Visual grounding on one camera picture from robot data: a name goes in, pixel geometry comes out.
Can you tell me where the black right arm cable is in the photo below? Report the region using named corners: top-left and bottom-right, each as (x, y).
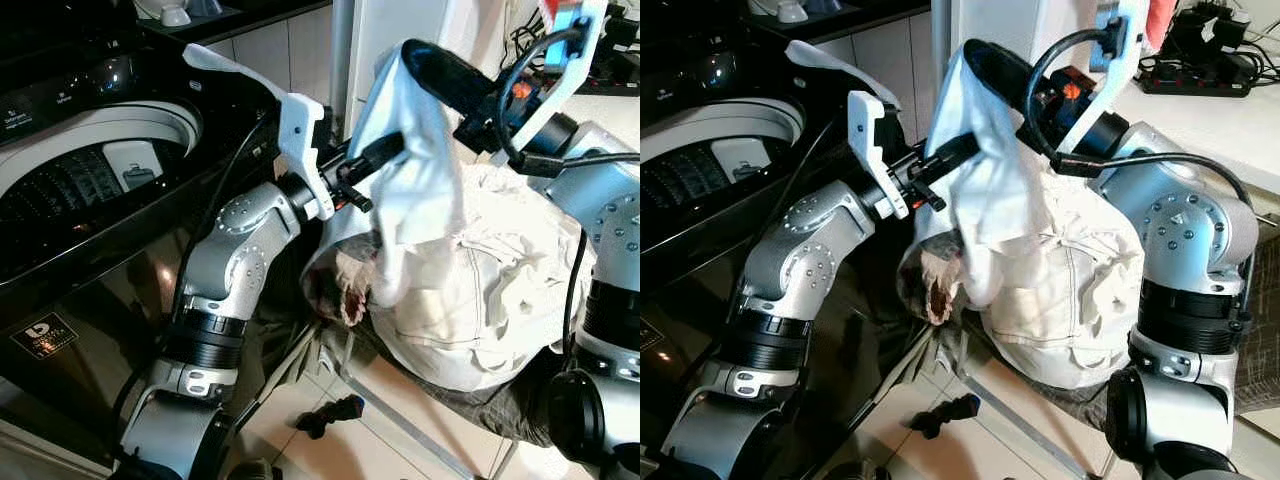
top-left (561, 228), bottom-right (592, 357)

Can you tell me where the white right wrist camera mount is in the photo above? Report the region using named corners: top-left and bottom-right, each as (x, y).
top-left (1058, 0), bottom-right (1153, 159)
top-left (488, 0), bottom-right (611, 169)

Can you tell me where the black power strip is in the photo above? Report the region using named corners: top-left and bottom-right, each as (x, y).
top-left (585, 5), bottom-right (641, 97)
top-left (1140, 0), bottom-right (1257, 98)

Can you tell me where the small white cloth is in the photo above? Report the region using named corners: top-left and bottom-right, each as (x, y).
top-left (785, 40), bottom-right (901, 113)
top-left (184, 43), bottom-right (291, 103)

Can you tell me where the grey fabric laundry hamper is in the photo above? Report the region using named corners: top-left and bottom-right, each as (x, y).
top-left (900, 300), bottom-right (1280, 480)
top-left (300, 315), bottom-right (566, 480)

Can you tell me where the cream crumpled garment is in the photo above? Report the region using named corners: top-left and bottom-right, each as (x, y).
top-left (385, 163), bottom-right (598, 393)
top-left (965, 168), bottom-right (1148, 391)

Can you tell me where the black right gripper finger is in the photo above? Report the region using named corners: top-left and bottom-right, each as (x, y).
top-left (963, 39), bottom-right (1057, 113)
top-left (453, 112), bottom-right (513, 154)
top-left (400, 39), bottom-right (503, 114)

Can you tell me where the grey patterned garment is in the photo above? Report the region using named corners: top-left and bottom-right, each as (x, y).
top-left (303, 238), bottom-right (378, 328)
top-left (897, 243), bottom-right (967, 328)

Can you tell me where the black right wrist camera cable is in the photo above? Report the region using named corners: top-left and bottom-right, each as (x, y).
top-left (497, 25), bottom-right (641, 181)
top-left (1025, 27), bottom-right (1256, 216)

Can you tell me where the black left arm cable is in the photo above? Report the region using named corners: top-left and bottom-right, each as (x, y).
top-left (165, 105), bottom-right (281, 336)
top-left (760, 115), bottom-right (851, 261)

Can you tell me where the small black plastic clamp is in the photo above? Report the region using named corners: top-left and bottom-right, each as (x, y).
top-left (295, 394), bottom-right (367, 440)
top-left (909, 392), bottom-right (983, 437)

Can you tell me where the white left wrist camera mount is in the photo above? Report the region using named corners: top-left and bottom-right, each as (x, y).
top-left (847, 90), bottom-right (907, 222)
top-left (278, 93), bottom-right (337, 223)

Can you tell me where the black top-load washing machine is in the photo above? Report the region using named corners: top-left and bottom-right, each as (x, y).
top-left (640, 20), bottom-right (901, 453)
top-left (0, 0), bottom-right (333, 471)

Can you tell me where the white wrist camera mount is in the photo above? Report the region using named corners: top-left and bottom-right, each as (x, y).
top-left (1058, 0), bottom-right (1153, 159)
top-left (488, 0), bottom-right (611, 169)
top-left (278, 93), bottom-right (337, 223)
top-left (847, 90), bottom-right (907, 222)

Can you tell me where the grey vertical pipe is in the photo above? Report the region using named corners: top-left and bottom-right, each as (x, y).
top-left (330, 0), bottom-right (357, 141)
top-left (930, 0), bottom-right (953, 86)

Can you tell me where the white cloth garment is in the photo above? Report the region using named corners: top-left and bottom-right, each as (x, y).
top-left (350, 40), bottom-right (468, 309)
top-left (925, 45), bottom-right (1053, 309)

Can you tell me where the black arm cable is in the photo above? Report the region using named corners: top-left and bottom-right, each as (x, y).
top-left (561, 228), bottom-right (592, 357)
top-left (165, 105), bottom-right (281, 336)
top-left (760, 115), bottom-right (851, 261)

